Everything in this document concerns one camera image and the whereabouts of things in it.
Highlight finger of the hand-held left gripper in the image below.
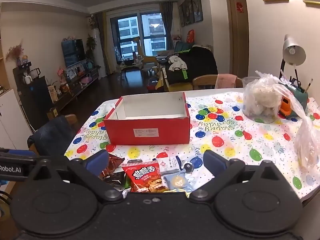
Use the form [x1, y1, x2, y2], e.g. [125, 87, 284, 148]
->
[0, 148, 40, 165]

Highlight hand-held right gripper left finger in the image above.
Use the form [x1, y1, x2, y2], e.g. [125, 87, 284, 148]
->
[25, 149, 124, 202]

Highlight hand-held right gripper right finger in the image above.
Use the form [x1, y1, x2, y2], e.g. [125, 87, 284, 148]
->
[189, 149, 285, 202]

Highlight shiny copper snack packet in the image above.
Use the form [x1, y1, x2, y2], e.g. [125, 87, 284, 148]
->
[99, 152, 125, 180]

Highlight black snack packet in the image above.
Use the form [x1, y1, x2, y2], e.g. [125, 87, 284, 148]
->
[101, 172, 125, 187]

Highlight white and blue snack packet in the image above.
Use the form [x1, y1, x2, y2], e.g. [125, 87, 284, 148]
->
[156, 155, 184, 175]

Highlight red snack packet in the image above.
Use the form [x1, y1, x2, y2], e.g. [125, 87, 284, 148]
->
[121, 162, 170, 193]

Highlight red cardboard box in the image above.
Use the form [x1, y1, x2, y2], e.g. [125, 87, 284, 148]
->
[103, 92, 190, 146]

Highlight balloon print tablecloth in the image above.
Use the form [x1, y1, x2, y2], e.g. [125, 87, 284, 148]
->
[64, 87, 320, 200]

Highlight small black round candy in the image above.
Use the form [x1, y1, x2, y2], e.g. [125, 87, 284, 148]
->
[182, 160, 195, 174]

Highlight white cabinet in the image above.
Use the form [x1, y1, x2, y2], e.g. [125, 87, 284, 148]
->
[0, 87, 33, 150]

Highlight light blue snack packet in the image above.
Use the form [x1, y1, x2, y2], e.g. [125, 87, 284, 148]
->
[162, 172, 195, 193]

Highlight black side cabinet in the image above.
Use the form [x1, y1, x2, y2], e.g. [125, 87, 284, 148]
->
[13, 66, 54, 130]

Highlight dark television cabinet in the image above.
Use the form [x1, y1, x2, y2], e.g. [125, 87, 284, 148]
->
[47, 67, 100, 115]

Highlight clear bag of white food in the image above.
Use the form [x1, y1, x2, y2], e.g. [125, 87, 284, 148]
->
[242, 70, 308, 124]

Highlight wooden dining chair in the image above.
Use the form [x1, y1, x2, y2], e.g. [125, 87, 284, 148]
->
[192, 74, 243, 90]

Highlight pink cloth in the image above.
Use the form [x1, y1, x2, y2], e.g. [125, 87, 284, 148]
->
[215, 74, 237, 89]

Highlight orange plastic item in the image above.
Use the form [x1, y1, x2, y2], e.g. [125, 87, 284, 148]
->
[279, 96, 292, 117]

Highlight yellow armchair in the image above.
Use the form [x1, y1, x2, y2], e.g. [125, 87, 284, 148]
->
[160, 66, 193, 92]

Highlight crumpled clear plastic bag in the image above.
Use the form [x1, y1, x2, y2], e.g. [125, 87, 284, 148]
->
[294, 116, 320, 174]

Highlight low coffee table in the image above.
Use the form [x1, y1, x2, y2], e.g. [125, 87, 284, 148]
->
[119, 62, 144, 80]

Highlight black garment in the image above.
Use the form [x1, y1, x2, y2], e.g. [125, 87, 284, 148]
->
[166, 45, 218, 85]

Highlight dried flowers in vase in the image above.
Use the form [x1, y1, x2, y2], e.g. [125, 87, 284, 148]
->
[5, 39, 24, 65]

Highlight white garment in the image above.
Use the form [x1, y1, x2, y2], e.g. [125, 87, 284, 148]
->
[168, 55, 188, 72]

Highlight green pen holder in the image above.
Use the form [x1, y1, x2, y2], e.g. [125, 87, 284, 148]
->
[279, 79, 309, 118]

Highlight white standing air conditioner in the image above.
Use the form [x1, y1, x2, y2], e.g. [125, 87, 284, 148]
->
[90, 28, 107, 78]

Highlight flat screen television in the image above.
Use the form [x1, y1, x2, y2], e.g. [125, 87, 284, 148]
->
[62, 39, 85, 68]

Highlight grey curtain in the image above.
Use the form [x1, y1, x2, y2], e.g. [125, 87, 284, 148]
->
[159, 1, 174, 52]
[96, 12, 112, 74]

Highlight wooden door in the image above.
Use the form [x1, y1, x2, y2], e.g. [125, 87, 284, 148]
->
[226, 0, 249, 79]

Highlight large window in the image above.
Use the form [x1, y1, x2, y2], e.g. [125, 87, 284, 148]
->
[110, 11, 167, 58]

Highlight silver desk lamp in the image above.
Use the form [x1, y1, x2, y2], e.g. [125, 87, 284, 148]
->
[279, 34, 307, 85]

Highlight black cable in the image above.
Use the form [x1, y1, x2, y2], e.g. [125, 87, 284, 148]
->
[0, 190, 12, 205]

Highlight dark framed wall picture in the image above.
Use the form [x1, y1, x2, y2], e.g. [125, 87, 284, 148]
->
[184, 0, 195, 25]
[178, 2, 185, 27]
[191, 0, 203, 22]

